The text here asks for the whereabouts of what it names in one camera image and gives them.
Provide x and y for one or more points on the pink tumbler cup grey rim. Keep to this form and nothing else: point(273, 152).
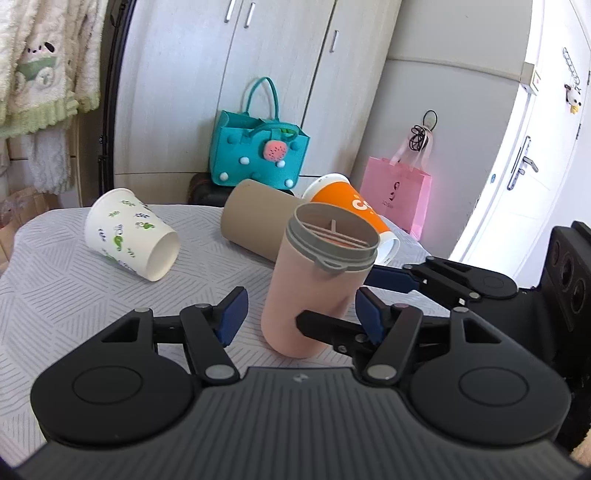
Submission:
point(304, 295)

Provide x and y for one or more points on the white paper cup green print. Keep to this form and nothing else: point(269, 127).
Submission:
point(124, 230)

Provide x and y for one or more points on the white door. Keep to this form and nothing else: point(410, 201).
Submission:
point(545, 138)

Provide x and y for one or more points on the orange paper cup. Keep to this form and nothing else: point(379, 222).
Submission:
point(353, 203)

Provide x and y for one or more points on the black curved pole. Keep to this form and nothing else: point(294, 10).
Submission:
point(108, 115)

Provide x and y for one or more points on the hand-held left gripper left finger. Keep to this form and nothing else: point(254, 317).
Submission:
point(233, 316)

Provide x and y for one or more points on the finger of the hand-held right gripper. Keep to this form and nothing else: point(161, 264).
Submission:
point(390, 278)
point(323, 326)

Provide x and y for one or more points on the teal felt handbag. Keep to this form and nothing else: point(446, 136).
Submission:
point(240, 143)

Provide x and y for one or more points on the cream fluffy robe green trim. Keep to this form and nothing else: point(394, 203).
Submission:
point(46, 46)

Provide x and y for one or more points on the panda door hook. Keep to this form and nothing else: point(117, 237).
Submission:
point(574, 97)

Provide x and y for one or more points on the pink paper shopping bag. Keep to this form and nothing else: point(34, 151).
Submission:
point(397, 194)

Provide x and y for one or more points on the black stool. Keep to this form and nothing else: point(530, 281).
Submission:
point(203, 194)

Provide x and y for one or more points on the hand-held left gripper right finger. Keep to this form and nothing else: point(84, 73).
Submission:
point(369, 318)

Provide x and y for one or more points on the grey patterned tablecloth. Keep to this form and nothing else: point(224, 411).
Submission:
point(69, 300)

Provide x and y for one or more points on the brown paper cup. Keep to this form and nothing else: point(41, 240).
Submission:
point(254, 217)

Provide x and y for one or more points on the grey wardrobe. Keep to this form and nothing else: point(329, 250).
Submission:
point(175, 92)

